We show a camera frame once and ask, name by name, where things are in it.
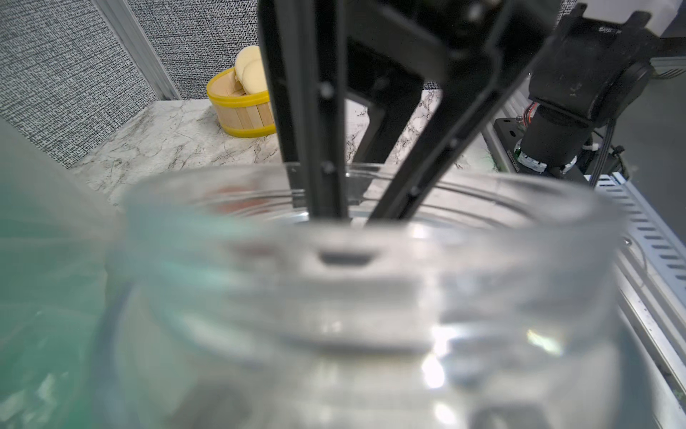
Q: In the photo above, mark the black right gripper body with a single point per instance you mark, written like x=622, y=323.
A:
x=396, y=47

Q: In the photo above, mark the green trash bin with liner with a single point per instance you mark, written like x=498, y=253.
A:
x=55, y=232

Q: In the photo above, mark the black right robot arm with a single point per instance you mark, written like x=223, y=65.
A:
x=584, y=68

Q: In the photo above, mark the pale round bun, rear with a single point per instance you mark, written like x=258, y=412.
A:
x=246, y=56

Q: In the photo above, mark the pale round bun, front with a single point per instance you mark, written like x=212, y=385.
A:
x=253, y=78

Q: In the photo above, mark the orange lid peanut jar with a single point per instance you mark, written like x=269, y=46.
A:
x=495, y=306

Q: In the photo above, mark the yellow bamboo steamer basket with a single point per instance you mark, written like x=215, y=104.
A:
x=240, y=114

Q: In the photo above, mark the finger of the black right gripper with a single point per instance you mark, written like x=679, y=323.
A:
x=470, y=96
x=304, y=47

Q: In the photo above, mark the pale round bun, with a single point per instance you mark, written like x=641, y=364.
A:
x=253, y=78
x=246, y=56

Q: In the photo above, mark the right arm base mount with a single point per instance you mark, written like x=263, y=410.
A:
x=558, y=146

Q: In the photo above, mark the aluminium front rail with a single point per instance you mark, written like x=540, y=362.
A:
x=651, y=269

